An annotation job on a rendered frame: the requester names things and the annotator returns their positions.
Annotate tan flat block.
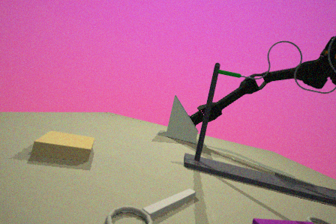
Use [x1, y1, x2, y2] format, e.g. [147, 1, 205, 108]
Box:
[31, 130, 95, 162]

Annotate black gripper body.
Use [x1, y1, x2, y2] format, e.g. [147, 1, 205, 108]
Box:
[302, 37, 336, 89]

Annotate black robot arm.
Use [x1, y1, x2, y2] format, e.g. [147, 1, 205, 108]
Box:
[189, 60, 336, 126]

